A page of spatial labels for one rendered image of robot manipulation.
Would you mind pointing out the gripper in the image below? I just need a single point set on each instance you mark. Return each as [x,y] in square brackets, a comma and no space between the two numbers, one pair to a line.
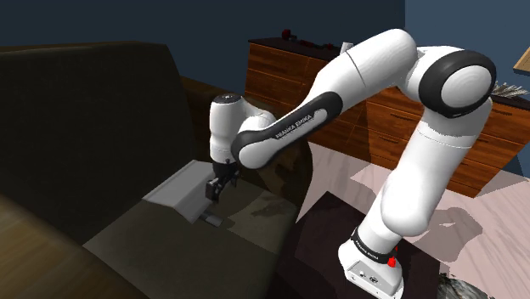
[225,169]

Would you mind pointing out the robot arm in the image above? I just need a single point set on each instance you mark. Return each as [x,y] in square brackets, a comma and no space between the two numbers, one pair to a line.
[418,178]

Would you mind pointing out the small flat grey thing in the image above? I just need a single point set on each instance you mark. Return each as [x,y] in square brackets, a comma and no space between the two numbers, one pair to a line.
[212,219]

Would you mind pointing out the grey box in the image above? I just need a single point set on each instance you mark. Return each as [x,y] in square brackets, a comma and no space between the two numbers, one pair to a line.
[182,192]

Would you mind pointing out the dark robot stand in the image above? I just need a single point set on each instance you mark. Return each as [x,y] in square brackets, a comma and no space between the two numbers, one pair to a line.
[314,248]

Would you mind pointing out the dark brown sofa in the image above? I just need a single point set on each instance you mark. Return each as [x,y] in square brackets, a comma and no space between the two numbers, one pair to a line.
[82,136]

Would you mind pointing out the wooden chest of drawers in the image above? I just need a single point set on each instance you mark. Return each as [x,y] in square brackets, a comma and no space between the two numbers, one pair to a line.
[418,120]

